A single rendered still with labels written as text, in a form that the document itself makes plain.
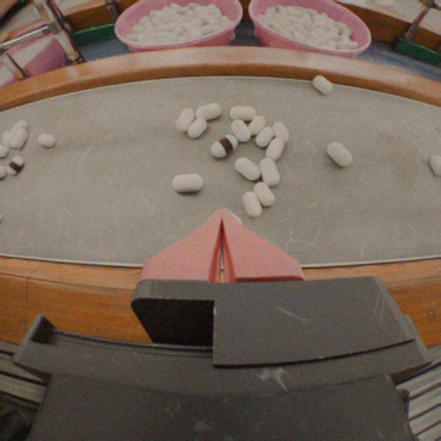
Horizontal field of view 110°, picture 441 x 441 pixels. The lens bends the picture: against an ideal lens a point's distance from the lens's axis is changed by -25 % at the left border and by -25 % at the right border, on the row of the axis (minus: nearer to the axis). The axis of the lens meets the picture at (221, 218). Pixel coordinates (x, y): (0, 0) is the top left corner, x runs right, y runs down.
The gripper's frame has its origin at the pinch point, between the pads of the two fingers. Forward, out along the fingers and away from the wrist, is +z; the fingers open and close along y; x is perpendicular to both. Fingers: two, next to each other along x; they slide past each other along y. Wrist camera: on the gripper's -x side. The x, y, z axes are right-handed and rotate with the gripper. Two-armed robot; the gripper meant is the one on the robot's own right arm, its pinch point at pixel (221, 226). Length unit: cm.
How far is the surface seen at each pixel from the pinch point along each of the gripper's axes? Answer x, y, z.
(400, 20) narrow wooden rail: -31, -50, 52
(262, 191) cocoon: 3.8, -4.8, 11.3
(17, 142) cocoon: -2.5, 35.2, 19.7
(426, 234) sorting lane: 8.3, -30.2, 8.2
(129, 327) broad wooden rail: 13.0, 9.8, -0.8
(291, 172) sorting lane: 3.0, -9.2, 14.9
